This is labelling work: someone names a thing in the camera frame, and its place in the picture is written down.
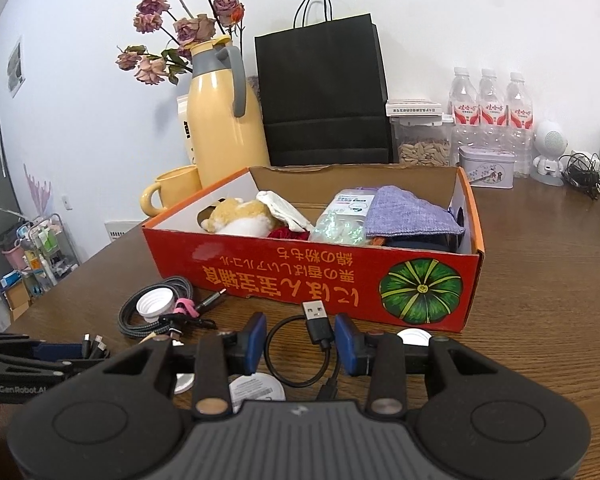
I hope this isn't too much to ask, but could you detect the white robot speaker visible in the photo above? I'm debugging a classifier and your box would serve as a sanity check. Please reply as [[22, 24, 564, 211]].
[[531, 120, 568, 187]]

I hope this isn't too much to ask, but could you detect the black braided cable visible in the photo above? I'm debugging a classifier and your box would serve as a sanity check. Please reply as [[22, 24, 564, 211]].
[[82, 276, 227, 360]]

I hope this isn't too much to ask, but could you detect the black paper bag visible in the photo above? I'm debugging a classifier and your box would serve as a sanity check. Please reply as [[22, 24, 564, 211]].
[[254, 0, 396, 167]]

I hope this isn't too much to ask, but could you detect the white cloth glove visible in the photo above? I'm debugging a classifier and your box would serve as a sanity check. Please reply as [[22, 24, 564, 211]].
[[256, 190, 315, 233]]

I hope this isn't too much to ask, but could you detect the white ridged cap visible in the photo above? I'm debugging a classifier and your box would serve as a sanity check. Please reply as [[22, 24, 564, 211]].
[[136, 287, 176, 323]]

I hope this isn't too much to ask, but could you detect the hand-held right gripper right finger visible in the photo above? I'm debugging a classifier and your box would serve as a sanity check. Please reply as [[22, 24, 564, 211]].
[[334, 313, 501, 419]]

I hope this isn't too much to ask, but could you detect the purple woven pouch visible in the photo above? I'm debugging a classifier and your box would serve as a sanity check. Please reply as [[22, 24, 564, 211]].
[[364, 185, 466, 238]]

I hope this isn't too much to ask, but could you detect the iridescent glitter packet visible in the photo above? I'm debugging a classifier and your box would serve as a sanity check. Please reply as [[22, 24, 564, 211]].
[[312, 190, 381, 247]]

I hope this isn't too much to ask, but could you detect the wall vent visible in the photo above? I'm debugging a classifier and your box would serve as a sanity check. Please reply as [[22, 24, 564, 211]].
[[6, 37, 26, 96]]

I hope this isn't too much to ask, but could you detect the orange cardboard box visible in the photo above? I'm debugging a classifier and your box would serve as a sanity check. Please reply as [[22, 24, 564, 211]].
[[141, 164, 486, 335]]

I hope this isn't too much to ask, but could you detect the dried rose bouquet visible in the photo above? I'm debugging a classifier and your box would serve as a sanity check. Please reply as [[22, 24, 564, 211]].
[[116, 0, 246, 86]]

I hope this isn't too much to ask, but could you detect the white flat box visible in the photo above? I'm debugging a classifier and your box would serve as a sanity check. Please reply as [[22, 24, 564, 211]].
[[385, 97, 443, 120]]

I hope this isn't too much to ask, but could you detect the printed tin box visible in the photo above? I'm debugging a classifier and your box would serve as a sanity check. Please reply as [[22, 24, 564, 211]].
[[457, 146, 517, 191]]

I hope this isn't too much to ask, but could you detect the purple wall sticker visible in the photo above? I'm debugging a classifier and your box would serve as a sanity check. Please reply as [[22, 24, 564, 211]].
[[24, 162, 53, 221]]

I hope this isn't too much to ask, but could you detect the pink cable strap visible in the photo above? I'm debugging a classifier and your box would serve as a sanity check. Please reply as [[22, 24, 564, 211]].
[[172, 297, 201, 318]]

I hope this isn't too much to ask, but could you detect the tan and white plush toy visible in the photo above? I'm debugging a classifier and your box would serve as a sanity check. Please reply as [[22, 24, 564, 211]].
[[200, 197, 286, 237]]

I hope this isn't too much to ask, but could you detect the yellow mug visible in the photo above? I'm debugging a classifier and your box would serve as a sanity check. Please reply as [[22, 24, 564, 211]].
[[140, 165, 203, 218]]

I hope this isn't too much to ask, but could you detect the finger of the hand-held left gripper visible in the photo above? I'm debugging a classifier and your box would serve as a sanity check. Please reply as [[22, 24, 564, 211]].
[[0, 352, 78, 377], [0, 330, 88, 361]]

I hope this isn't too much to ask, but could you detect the clear seed container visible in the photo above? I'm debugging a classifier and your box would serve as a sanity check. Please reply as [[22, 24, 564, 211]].
[[391, 115, 453, 166]]

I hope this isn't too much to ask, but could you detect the black cable tangle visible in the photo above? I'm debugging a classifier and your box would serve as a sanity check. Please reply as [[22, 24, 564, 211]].
[[560, 152, 600, 198]]

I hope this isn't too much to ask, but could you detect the red fabric flower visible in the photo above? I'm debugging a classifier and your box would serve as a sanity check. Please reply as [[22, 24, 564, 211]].
[[267, 226, 311, 242]]

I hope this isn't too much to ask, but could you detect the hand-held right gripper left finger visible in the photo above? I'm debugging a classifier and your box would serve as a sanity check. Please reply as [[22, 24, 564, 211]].
[[102, 312, 268, 420]]

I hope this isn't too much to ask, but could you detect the white labelled round lid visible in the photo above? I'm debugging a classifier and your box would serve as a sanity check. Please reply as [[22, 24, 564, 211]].
[[227, 374, 285, 403]]

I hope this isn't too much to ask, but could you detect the plain white round lid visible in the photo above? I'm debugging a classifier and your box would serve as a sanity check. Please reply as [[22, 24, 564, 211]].
[[397, 328, 433, 347]]

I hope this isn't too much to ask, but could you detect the black USB cable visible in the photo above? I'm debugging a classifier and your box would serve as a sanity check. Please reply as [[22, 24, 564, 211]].
[[266, 300, 341, 401]]

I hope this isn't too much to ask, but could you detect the yellow thermos jug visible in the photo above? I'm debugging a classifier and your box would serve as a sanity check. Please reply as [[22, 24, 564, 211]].
[[186, 36, 271, 188]]

